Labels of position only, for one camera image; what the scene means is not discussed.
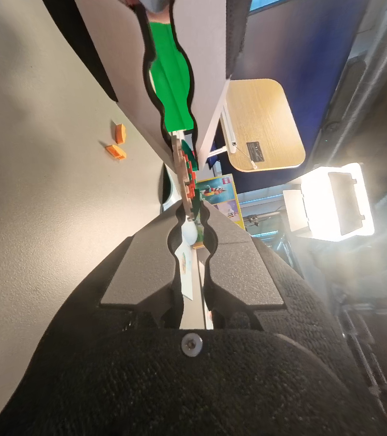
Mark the green screen cloth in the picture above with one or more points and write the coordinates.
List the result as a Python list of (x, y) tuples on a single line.
[(169, 85)]

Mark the open instruction booklet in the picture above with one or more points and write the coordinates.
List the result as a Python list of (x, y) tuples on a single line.
[(186, 272)]

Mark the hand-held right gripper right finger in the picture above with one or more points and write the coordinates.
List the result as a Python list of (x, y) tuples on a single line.
[(244, 272)]

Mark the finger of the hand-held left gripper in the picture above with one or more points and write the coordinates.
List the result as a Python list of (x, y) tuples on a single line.
[(207, 51), (118, 51)]

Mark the colourful lego set box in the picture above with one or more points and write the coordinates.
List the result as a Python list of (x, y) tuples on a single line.
[(220, 201)]

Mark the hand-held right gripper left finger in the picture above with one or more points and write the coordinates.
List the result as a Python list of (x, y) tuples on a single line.
[(139, 272)]

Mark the round colourful lego model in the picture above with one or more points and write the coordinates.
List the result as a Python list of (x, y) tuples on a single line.
[(181, 180)]

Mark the teal curved lego piece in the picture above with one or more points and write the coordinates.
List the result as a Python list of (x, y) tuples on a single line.
[(187, 150)]

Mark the bright studio light panel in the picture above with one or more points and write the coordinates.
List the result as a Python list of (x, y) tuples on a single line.
[(329, 201)]

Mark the orange curved lego piece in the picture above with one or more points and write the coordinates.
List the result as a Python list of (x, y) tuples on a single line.
[(120, 133), (116, 152)]

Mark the wooden side table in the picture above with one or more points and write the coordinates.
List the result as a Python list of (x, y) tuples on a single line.
[(265, 119)]

